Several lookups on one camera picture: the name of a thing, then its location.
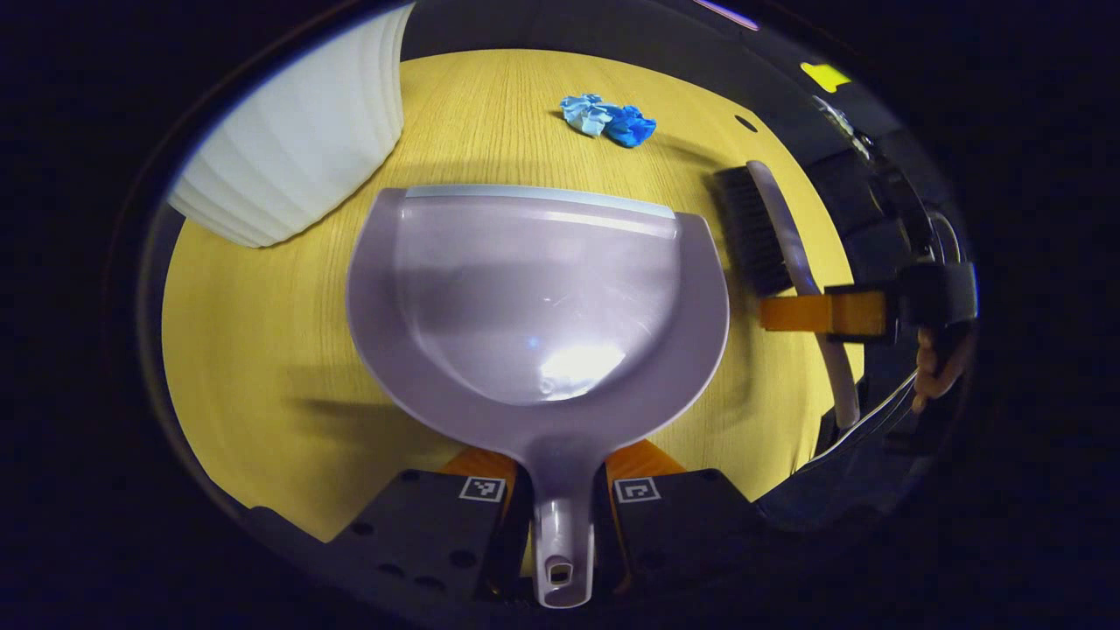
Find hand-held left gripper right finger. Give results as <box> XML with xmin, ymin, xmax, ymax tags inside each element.
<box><xmin>598</xmin><ymin>437</ymin><xmax>764</xmax><ymax>598</ymax></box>

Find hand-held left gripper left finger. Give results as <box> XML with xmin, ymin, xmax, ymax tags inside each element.
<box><xmin>324</xmin><ymin>446</ymin><xmax>535</xmax><ymax>606</ymax></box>

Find small broom with black bristles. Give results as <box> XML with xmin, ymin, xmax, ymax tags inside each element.
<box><xmin>713</xmin><ymin>160</ymin><xmax>863</xmax><ymax>430</ymax></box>

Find dark blue paper scrap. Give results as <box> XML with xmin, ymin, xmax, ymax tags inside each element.
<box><xmin>605</xmin><ymin>104</ymin><xmax>657</xmax><ymax>149</ymax></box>

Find pale purple plastic dustpan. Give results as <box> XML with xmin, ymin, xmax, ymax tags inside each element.
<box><xmin>346</xmin><ymin>184</ymin><xmax>732</xmax><ymax>610</ymax></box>

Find light blue paper scrap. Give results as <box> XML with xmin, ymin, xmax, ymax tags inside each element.
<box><xmin>560</xmin><ymin>94</ymin><xmax>619</xmax><ymax>137</ymax></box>

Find white plastic garbage bin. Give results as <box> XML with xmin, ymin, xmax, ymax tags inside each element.
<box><xmin>166</xmin><ymin>3</ymin><xmax>417</xmax><ymax>249</ymax></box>

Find person's blue trousers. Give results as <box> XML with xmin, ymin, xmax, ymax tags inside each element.
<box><xmin>752</xmin><ymin>411</ymin><xmax>928</xmax><ymax>535</ymax></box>

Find metal stand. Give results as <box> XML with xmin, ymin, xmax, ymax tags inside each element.
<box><xmin>809</xmin><ymin>94</ymin><xmax>876</xmax><ymax>157</ymax></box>

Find white cable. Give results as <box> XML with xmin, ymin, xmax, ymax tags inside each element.
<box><xmin>818</xmin><ymin>372</ymin><xmax>920</xmax><ymax>461</ymax></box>

